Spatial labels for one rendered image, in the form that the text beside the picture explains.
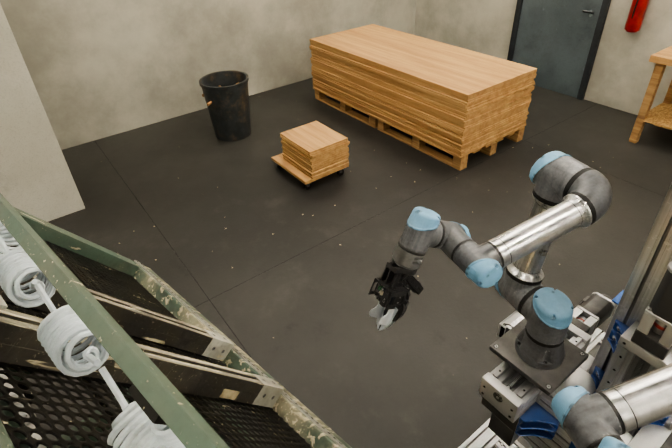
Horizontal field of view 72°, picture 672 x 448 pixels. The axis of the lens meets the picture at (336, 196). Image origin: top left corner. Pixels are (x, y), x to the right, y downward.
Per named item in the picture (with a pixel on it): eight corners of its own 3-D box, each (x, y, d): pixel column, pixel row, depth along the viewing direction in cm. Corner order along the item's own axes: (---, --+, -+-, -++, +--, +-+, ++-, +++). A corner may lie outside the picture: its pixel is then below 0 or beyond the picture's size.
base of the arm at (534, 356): (532, 324, 161) (538, 304, 156) (573, 353, 151) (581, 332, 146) (505, 347, 154) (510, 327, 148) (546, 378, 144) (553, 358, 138)
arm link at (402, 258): (409, 242, 126) (432, 257, 120) (403, 256, 127) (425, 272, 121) (392, 242, 120) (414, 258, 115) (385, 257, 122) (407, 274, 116)
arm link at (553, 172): (515, 321, 149) (575, 172, 121) (485, 290, 160) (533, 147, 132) (543, 312, 154) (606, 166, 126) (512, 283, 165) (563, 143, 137)
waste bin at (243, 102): (264, 134, 527) (257, 79, 491) (221, 149, 501) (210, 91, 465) (242, 119, 564) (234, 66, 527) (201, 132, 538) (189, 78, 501)
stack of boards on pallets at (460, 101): (523, 139, 494) (539, 68, 451) (458, 172, 444) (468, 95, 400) (372, 79, 660) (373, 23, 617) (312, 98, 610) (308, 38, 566)
